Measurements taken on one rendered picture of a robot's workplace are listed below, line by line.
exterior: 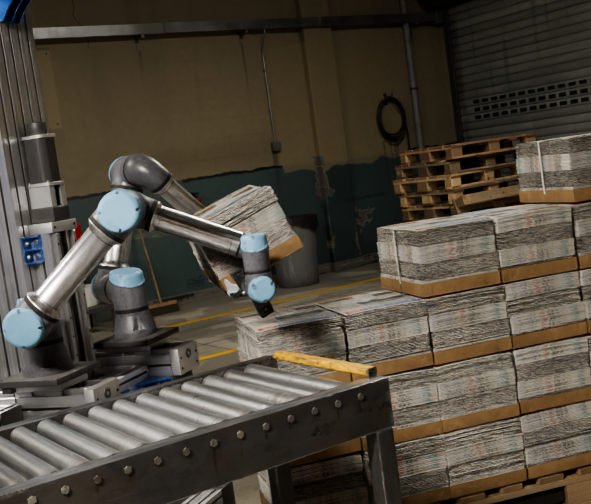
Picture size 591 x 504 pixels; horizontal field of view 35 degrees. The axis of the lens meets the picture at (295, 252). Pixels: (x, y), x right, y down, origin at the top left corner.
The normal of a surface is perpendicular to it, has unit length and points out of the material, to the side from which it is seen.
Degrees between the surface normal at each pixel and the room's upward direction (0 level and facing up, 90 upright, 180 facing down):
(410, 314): 90
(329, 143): 90
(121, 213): 85
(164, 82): 90
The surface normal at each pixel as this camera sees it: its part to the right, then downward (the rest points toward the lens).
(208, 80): 0.55, 0.00
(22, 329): -0.06, 0.19
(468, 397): 0.25, 0.06
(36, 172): -0.37, 0.14
